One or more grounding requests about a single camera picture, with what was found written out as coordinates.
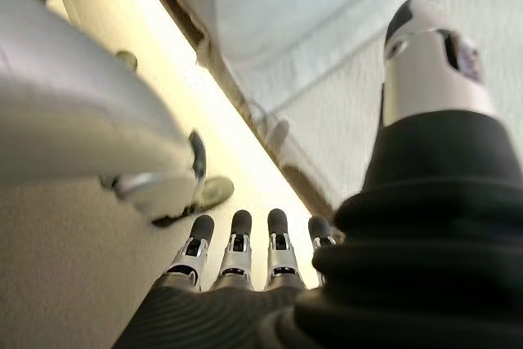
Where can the dark olive robot foot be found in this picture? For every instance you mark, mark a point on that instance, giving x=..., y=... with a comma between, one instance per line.
x=216, y=193
x=126, y=59

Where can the silver robot right leg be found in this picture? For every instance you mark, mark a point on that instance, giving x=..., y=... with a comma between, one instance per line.
x=81, y=120

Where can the dark olive robot right foot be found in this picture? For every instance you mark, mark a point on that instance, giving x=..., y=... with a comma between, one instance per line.
x=216, y=193

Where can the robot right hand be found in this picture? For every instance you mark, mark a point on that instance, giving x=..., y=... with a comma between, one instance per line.
x=408, y=263

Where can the brown tufted bed frame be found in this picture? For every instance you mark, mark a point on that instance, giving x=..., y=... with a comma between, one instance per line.
x=180, y=5

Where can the beige bed runner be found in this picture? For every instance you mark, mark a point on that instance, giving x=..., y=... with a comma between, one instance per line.
x=335, y=99

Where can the dark olive robot left foot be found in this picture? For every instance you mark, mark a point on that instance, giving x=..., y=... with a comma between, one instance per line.
x=126, y=59

